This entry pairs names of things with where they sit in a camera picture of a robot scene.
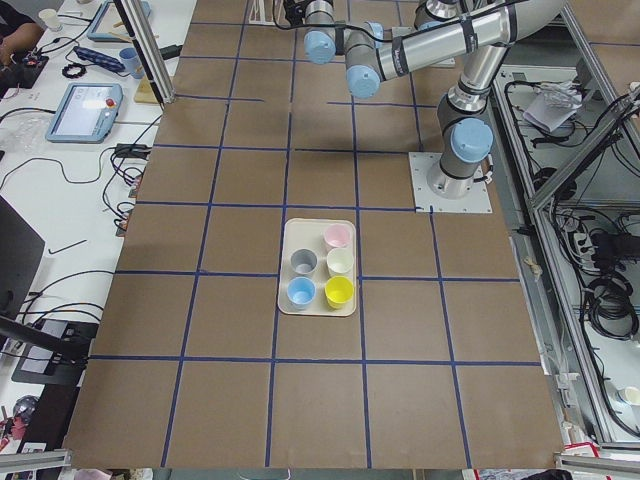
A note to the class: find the blue cup on tray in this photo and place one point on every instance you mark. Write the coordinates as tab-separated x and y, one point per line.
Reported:
301	292

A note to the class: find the person forearm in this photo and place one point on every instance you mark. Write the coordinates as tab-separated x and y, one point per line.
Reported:
24	38

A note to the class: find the blue mug on desk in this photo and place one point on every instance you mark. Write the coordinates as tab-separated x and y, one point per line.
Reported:
131	61

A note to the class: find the black monitor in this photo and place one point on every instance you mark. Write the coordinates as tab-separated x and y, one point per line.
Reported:
21	253

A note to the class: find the wooden stand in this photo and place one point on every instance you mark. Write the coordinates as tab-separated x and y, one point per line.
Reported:
144	93

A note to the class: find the aluminium frame post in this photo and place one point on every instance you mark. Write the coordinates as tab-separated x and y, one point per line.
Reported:
139	30

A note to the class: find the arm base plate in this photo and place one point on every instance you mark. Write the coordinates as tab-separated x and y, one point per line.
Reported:
434	192

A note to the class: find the pink cup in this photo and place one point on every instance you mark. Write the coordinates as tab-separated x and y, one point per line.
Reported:
336	236

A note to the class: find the far teach pendant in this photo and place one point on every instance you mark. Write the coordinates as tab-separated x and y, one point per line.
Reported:
107	25

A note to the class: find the paper cup in cabinet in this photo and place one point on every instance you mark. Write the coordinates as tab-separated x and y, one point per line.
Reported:
629	395

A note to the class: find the teach pendant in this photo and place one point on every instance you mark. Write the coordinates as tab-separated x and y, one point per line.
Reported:
107	25
86	113

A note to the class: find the white cup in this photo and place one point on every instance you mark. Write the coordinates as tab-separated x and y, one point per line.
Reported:
340	262

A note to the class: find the paper cup on desk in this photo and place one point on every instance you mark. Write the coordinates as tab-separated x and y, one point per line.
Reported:
50	19

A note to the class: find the cream plastic tray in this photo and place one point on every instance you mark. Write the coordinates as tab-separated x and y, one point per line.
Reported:
308	233

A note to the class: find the grey cup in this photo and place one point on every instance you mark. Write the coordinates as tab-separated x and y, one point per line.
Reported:
303	262

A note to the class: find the yellow cup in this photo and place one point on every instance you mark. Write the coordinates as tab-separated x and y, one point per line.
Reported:
339	291

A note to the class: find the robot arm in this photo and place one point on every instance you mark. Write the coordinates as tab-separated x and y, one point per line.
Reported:
442	30
432	12

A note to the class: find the near teach pendant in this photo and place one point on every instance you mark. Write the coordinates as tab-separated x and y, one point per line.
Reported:
86	113

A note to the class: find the crumpled white paper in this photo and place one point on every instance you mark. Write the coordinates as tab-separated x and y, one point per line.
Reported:
554	104

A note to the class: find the black ring part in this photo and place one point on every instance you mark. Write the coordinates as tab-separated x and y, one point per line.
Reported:
74	70

